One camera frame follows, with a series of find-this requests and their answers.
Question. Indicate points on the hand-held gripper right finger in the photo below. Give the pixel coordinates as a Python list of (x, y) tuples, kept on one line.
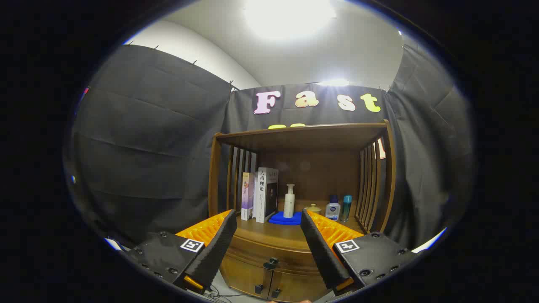
[(322, 256)]

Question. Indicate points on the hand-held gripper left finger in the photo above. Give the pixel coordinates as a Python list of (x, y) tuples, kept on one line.
[(214, 252)]

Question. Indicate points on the wooden drawer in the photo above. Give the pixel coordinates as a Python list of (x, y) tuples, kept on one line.
[(261, 252)]

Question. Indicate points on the wooden cabinet door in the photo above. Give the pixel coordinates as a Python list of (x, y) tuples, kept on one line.
[(244, 275), (294, 286)]

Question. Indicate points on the wooden countertop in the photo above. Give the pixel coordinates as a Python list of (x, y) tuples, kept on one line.
[(269, 233)]

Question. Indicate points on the wooden cabinet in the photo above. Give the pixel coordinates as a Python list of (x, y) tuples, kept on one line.
[(311, 168)]

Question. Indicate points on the white lotion bottle blue cap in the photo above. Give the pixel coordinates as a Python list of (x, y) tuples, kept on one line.
[(332, 210)]

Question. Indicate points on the yellow lidded tea cup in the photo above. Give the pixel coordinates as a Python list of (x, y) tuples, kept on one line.
[(313, 209)]

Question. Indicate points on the clear blue bottle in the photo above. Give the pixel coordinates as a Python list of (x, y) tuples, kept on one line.
[(346, 206)]

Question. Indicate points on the blue folded cloth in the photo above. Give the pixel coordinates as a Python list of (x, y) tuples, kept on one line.
[(278, 219)]

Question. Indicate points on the white pump bottle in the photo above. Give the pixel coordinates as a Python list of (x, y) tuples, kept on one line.
[(289, 206)]

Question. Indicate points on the purple book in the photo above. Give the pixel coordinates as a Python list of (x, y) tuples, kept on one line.
[(247, 198)]

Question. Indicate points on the white book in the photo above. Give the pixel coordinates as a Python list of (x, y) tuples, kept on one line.
[(261, 193)]

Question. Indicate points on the ceiling light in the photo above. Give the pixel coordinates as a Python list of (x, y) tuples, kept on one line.
[(288, 17)]

